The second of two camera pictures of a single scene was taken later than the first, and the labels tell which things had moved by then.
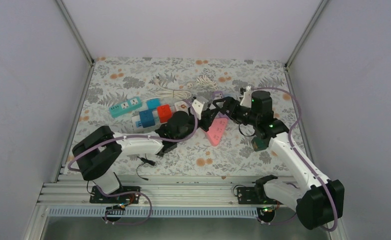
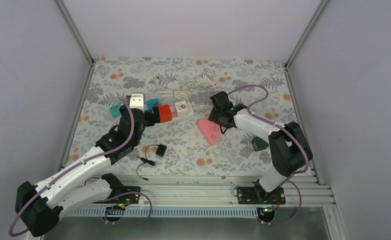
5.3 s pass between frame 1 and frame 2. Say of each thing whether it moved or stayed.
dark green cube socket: stayed
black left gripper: moved
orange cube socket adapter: stayed
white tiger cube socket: stayed
